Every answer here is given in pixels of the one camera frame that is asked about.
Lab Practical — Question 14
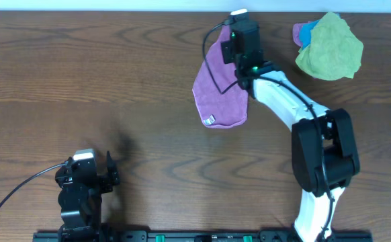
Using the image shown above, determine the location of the purple microfiber cloth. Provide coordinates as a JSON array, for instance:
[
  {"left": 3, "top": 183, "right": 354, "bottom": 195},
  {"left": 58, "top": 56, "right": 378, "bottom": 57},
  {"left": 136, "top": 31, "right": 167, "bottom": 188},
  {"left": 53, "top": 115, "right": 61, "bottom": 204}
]
[{"left": 192, "top": 26, "right": 248, "bottom": 129}]

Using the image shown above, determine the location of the blue microfiber cloth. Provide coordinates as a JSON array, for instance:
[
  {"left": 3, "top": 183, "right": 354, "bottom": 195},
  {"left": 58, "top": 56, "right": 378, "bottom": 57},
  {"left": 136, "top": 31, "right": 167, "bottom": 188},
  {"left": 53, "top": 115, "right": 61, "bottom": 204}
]
[{"left": 299, "top": 12, "right": 341, "bottom": 52}]

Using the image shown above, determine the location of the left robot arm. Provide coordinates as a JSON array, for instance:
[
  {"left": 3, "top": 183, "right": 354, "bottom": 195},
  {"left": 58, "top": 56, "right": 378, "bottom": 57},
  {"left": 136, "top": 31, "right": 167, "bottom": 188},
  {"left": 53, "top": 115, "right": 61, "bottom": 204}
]
[{"left": 55, "top": 149, "right": 120, "bottom": 242}]

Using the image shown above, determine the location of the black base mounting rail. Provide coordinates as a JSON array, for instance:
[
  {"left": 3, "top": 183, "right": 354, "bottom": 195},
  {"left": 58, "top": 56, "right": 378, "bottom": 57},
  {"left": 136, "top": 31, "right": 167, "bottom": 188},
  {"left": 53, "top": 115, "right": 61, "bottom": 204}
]
[{"left": 32, "top": 229, "right": 374, "bottom": 242}]

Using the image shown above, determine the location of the green microfiber cloth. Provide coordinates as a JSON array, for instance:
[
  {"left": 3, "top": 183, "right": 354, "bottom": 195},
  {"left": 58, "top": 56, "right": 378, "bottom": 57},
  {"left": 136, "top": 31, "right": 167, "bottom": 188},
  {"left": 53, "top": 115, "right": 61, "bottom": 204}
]
[{"left": 296, "top": 18, "right": 363, "bottom": 81}]

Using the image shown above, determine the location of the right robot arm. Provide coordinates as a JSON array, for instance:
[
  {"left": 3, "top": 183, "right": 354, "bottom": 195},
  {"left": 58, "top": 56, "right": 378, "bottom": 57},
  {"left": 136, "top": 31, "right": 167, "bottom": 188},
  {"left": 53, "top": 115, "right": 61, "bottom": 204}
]
[{"left": 221, "top": 14, "right": 372, "bottom": 241}]

